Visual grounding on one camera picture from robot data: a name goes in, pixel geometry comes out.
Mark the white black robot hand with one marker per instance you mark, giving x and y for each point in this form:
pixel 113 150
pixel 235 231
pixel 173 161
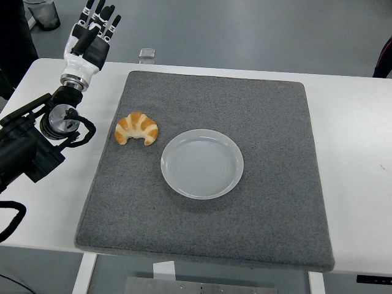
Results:
pixel 80 62

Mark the golden croissant bread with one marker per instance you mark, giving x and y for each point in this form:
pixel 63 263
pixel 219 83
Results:
pixel 137 125

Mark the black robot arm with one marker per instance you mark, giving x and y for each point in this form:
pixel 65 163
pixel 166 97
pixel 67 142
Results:
pixel 21 147

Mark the light grey round plate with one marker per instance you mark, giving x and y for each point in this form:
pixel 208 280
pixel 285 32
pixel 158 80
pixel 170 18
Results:
pixel 202 165

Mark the dark mesh waste bin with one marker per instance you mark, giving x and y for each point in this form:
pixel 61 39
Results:
pixel 46 15

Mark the white table leg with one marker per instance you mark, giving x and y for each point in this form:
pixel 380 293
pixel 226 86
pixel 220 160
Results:
pixel 84 274
pixel 317 283

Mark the grey felt mat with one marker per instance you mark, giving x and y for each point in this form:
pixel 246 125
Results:
pixel 245 226

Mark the black table control panel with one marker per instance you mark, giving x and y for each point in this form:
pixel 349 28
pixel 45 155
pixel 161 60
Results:
pixel 373 279

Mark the white furniture frame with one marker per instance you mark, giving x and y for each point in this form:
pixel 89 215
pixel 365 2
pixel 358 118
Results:
pixel 30 22

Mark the white table bracket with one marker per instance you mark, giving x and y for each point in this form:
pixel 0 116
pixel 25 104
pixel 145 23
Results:
pixel 163 270

